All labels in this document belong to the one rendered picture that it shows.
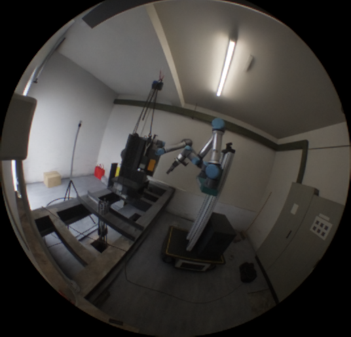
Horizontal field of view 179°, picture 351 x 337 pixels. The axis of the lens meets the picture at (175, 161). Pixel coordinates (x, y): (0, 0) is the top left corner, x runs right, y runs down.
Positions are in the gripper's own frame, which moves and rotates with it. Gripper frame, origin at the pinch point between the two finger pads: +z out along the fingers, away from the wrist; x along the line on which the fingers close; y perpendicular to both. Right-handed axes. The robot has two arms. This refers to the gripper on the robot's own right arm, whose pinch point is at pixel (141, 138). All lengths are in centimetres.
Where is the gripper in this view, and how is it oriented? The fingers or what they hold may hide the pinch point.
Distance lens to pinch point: 149.0
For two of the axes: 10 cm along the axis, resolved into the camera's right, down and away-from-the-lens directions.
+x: -1.2, -0.8, 9.9
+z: -9.5, -2.7, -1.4
